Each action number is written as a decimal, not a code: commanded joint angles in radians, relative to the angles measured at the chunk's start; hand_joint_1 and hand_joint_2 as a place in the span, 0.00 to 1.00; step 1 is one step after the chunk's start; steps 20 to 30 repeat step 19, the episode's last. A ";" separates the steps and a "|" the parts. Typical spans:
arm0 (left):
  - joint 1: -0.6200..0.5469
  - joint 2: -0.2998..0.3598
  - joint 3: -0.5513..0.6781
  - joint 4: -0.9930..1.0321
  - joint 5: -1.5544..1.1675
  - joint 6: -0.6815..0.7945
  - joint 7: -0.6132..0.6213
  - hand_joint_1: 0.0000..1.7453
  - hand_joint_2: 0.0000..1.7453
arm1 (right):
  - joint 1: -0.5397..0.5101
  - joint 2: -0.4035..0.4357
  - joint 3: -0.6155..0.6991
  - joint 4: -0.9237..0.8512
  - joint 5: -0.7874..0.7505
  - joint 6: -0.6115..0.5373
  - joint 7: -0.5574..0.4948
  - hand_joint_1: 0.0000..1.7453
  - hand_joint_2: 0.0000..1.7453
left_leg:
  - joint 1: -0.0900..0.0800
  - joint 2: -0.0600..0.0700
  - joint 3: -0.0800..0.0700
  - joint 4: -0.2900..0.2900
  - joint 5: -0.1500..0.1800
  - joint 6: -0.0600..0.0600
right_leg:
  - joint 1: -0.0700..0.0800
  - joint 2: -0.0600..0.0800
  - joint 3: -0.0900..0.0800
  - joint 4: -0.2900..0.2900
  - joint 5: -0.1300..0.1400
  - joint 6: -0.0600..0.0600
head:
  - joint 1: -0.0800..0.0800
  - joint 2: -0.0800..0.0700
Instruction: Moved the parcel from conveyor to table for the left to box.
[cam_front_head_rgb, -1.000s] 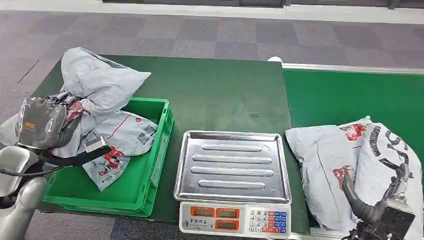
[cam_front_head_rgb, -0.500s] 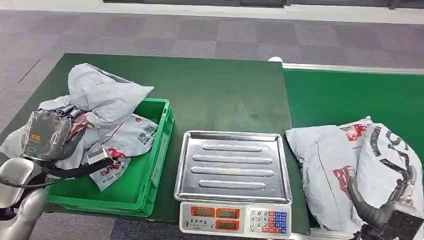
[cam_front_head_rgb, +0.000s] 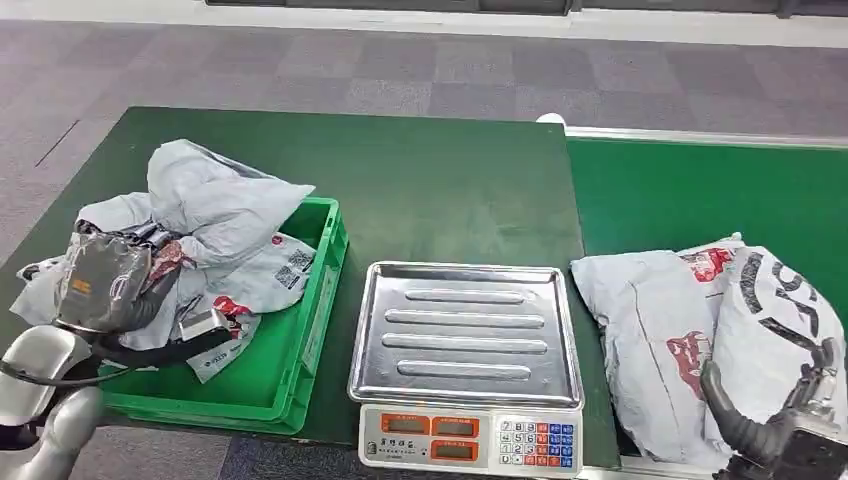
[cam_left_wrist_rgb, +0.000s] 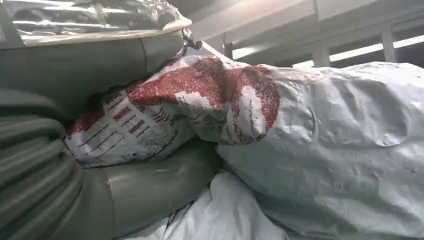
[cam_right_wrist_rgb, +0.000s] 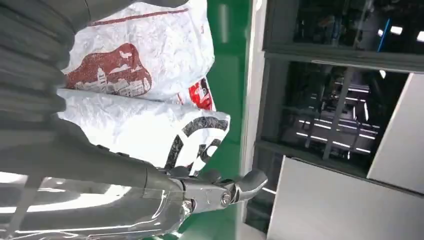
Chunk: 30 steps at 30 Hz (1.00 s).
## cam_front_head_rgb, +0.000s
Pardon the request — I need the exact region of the electronic scale with steel tray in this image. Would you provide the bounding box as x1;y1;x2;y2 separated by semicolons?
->
347;260;586;480

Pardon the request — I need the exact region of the green conveyor belt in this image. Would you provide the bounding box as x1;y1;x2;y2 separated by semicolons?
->
566;137;848;319

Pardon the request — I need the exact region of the white mailer with QR codes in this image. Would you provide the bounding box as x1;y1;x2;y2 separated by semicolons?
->
198;231;318;316

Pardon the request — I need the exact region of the grey mailer with red print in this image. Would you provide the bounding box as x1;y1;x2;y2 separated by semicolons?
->
570;250;730;472

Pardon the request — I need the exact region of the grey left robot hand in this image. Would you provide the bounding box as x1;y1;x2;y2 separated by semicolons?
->
52;221;234;371

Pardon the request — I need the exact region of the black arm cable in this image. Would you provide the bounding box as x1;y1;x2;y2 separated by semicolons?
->
0;360;134;390

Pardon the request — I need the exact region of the white mailer with red print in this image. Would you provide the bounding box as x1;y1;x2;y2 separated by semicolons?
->
675;233;747;319

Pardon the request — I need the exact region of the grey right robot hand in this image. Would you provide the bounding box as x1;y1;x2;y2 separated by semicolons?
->
700;337;848;480

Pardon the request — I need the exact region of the green plastic crate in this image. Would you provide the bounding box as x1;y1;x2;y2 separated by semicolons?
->
99;196;350;437

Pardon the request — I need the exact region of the silver conveyor rail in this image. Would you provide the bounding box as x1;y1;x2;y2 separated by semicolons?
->
563;125;848;149
576;455;720;480

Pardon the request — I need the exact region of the large plain grey mailer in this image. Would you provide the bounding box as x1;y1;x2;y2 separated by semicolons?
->
146;139;316;266

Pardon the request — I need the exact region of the white mailer with black letters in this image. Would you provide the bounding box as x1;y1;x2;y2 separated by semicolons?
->
702;246;848;458

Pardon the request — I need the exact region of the pale grey mailer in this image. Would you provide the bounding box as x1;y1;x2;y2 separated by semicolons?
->
9;254;68;327
76;192;157;233

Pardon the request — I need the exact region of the mailer with red and green print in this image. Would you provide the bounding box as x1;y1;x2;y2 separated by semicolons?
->
119;264;263;384

